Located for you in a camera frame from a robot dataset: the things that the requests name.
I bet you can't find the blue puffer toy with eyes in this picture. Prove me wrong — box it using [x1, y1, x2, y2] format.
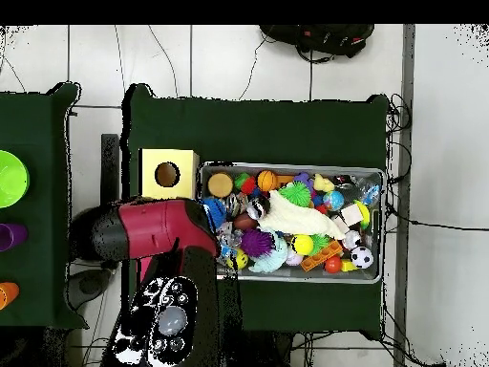
[202, 196, 227, 230]

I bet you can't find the cream knitted cloth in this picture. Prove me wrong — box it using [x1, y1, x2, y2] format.
[257, 189, 347, 241]

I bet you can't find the wooden box with three holes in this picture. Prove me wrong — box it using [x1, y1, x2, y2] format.
[135, 147, 201, 284]

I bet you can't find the silver mesh bin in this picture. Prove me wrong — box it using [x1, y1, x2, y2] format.
[198, 162, 385, 285]

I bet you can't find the orange round foam disc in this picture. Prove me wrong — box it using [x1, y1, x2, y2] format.
[206, 172, 234, 199]

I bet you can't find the orange toy basketball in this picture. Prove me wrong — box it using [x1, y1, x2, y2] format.
[256, 169, 279, 192]

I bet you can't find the purple spiky ball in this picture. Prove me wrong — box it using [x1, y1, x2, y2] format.
[240, 227, 275, 258]

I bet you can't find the plain yellow ball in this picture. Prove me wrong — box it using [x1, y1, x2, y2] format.
[290, 233, 314, 256]

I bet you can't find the dark green table cloth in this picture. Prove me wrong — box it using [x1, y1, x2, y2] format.
[0, 82, 89, 331]
[120, 83, 391, 339]

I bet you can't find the globe print ball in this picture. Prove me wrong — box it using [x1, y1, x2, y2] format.
[322, 189, 345, 211]

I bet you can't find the pale wooden cube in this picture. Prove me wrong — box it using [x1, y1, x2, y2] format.
[339, 204, 365, 227]

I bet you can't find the black and white soccer ball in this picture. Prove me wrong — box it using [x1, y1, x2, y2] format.
[350, 246, 374, 270]

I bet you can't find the black backpack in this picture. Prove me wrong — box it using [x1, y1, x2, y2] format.
[259, 24, 375, 62]

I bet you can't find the purple cup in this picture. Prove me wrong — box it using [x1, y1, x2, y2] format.
[0, 223, 29, 252]

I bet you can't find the lime green bowl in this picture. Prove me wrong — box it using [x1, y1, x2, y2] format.
[0, 149, 31, 209]

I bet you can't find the orange cup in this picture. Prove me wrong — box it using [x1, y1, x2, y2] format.
[0, 281, 20, 311]

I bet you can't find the green stringy puffer ball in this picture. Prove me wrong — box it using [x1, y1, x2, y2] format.
[278, 181, 312, 207]

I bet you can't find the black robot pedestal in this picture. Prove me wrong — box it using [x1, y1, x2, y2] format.
[240, 331, 293, 367]

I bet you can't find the black cable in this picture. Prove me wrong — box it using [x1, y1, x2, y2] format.
[384, 93, 414, 184]

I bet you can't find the grey floor cable cover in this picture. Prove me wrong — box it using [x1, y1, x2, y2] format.
[393, 24, 416, 367]

